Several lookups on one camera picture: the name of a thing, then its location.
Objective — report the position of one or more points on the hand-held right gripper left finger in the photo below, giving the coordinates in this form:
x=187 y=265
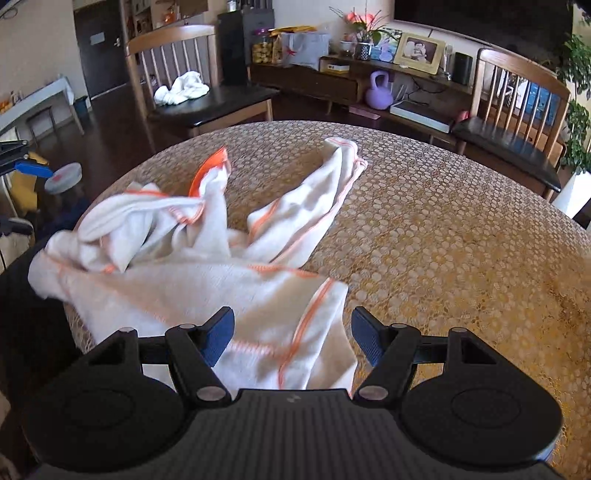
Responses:
x=219 y=334

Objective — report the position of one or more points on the row of blue boxes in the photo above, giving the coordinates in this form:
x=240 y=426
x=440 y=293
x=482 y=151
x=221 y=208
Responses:
x=540 y=104

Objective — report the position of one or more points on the potted pink flower plant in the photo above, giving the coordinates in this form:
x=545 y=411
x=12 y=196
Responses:
x=364 y=27

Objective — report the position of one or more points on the tall green potted plant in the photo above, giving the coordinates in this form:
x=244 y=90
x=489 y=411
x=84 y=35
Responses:
x=577 y=92

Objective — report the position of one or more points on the white flat box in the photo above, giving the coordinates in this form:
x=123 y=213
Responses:
x=422 y=115

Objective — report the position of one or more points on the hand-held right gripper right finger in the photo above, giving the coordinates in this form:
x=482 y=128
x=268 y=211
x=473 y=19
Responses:
x=367 y=334

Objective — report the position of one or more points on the small colourful picture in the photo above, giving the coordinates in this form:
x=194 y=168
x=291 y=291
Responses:
x=385 y=46

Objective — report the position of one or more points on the yellow cloth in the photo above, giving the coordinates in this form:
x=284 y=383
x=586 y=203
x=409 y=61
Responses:
x=25 y=194

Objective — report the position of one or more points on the dark blue cloth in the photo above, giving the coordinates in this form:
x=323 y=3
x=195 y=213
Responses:
x=78 y=212

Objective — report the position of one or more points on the white side table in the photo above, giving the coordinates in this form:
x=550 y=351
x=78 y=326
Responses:
x=41 y=97

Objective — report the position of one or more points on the purple kettlebell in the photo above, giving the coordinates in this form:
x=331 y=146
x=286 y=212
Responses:
x=378 y=94

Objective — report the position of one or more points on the grey gift bag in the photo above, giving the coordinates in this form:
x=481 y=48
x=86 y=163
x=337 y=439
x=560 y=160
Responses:
x=304 y=48

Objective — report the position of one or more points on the light wooden bookshelf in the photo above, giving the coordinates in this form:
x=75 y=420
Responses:
x=147 y=14

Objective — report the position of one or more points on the wooden chair black seat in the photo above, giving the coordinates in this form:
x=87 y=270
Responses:
x=503 y=143
x=217 y=99

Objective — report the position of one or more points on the dark wooden door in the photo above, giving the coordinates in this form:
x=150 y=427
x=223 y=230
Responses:
x=99 y=60

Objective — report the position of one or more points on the crumpled white cloth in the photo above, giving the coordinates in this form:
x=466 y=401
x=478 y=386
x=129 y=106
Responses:
x=182 y=90

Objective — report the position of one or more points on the yellow paper bag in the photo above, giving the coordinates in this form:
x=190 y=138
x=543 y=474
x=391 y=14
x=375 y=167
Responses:
x=295 y=30

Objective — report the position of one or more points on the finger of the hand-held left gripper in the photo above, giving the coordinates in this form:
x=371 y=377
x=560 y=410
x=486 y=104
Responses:
x=11 y=150
x=34 y=169

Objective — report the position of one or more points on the small yellow white box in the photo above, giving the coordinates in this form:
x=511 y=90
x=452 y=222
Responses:
x=337 y=68

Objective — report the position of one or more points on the dark small bin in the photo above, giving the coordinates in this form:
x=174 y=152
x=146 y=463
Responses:
x=81 y=104

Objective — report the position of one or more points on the yellow photo frame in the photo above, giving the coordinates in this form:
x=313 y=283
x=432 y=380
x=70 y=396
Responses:
x=419 y=53

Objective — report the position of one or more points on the white garment with orange stitching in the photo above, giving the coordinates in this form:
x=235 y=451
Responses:
x=184 y=286

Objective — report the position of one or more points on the black water dispenser cabinet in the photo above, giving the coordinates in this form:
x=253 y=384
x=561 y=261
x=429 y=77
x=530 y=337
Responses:
x=240 y=46

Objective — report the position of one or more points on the pink flat tray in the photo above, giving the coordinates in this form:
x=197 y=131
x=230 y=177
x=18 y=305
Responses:
x=364 y=112

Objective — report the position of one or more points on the black cylinder speaker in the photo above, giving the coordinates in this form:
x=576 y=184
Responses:
x=462 y=69

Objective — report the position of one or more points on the black flat television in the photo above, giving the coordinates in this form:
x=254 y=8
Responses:
x=485 y=18

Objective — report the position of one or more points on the clear jar of yellow snacks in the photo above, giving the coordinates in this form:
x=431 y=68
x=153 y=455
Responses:
x=262 y=48

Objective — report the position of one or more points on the pink small case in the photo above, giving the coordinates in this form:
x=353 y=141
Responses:
x=462 y=117

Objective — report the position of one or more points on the dark wooden television cabinet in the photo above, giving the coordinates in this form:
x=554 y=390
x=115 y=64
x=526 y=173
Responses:
x=300 y=83

